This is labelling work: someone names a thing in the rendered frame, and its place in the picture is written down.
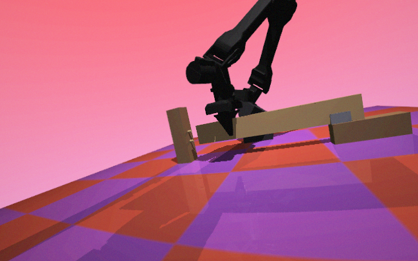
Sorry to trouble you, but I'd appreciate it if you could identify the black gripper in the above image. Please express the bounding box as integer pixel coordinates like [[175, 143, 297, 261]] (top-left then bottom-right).
[[205, 80, 243, 136]]

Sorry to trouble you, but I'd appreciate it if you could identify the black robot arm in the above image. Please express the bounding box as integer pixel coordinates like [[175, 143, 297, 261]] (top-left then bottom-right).
[[185, 0, 297, 105]]

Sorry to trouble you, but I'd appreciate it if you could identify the long brown wooden rail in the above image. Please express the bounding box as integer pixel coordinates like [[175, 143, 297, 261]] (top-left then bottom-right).
[[195, 94, 365, 144]]

